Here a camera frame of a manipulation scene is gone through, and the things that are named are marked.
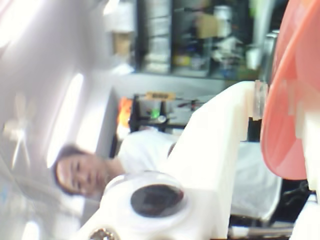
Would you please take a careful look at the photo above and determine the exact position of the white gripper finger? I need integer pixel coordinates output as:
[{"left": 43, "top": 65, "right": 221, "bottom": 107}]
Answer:
[
  {"left": 79, "top": 81, "right": 270, "bottom": 240},
  {"left": 303, "top": 109, "right": 320, "bottom": 192}
]

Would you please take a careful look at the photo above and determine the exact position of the orange plate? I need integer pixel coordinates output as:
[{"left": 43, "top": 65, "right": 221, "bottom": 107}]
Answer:
[{"left": 259, "top": 0, "right": 320, "bottom": 181}]

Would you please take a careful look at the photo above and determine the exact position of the black equipment cart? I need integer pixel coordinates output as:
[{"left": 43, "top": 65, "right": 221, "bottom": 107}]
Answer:
[{"left": 128, "top": 91, "right": 206, "bottom": 133}]

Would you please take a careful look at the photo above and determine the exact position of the orange object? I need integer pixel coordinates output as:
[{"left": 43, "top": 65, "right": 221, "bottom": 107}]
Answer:
[{"left": 118, "top": 97, "right": 133, "bottom": 126}]

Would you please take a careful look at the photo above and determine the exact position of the cluttered storage shelf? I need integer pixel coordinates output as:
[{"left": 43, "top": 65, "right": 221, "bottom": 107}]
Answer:
[{"left": 134, "top": 0, "right": 276, "bottom": 81}]

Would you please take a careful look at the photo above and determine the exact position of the person's dark-haired head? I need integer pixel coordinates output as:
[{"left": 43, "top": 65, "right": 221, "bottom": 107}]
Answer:
[{"left": 53, "top": 143, "right": 113, "bottom": 198}]

